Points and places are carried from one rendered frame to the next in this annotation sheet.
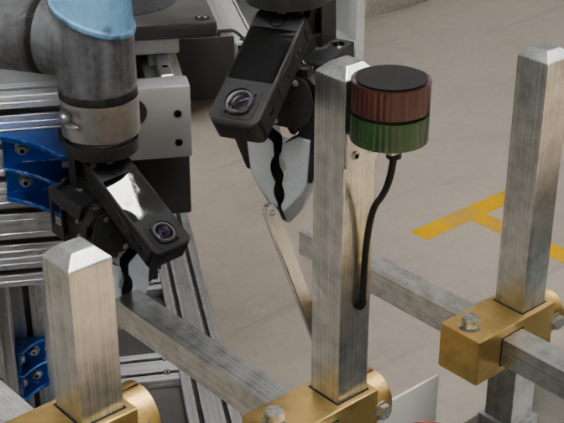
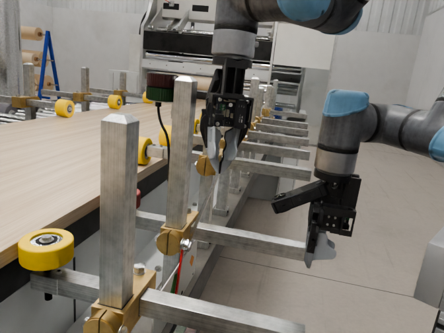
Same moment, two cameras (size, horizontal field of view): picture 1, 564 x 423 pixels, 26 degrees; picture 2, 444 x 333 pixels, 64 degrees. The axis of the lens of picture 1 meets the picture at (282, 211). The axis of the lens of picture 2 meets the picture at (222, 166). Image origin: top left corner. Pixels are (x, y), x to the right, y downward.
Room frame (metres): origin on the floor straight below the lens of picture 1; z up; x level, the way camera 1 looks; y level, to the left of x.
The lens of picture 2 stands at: (1.48, -0.40, 1.19)
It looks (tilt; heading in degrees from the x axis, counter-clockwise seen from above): 15 degrees down; 142
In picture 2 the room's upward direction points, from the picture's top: 6 degrees clockwise
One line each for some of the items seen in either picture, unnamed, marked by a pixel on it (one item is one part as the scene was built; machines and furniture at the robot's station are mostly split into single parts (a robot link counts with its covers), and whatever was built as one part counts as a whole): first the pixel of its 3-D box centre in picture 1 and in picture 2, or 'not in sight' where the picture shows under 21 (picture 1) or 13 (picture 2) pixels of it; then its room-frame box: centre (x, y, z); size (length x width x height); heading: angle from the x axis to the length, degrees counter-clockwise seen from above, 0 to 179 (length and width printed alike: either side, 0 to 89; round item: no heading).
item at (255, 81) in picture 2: not in sight; (249, 129); (0.23, 0.70, 0.93); 0.03 x 0.03 x 0.48; 41
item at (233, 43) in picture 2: not in sight; (235, 47); (0.96, 0.00, 1.23); 0.08 x 0.08 x 0.05
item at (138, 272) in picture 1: (122, 278); (320, 252); (1.10, 0.17, 0.86); 0.06 x 0.03 x 0.09; 41
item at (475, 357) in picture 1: (503, 329); (123, 304); (1.03, -0.22, 0.84); 0.13 x 0.06 x 0.05; 131
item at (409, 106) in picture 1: (390, 92); (162, 80); (0.85, -0.08, 1.16); 0.06 x 0.06 x 0.02
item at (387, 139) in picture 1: (389, 123); (161, 93); (0.85, -0.08, 1.14); 0.06 x 0.06 x 0.02
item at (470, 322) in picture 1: (470, 321); (139, 268); (1.00, -0.18, 0.87); 0.02 x 0.02 x 0.01
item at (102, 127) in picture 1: (97, 117); (335, 160); (1.08, 0.18, 1.05); 0.08 x 0.08 x 0.05
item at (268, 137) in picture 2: not in sight; (247, 133); (0.38, 0.56, 0.95); 0.50 x 0.04 x 0.04; 41
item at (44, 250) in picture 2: not in sight; (47, 267); (0.91, -0.30, 0.85); 0.08 x 0.08 x 0.11
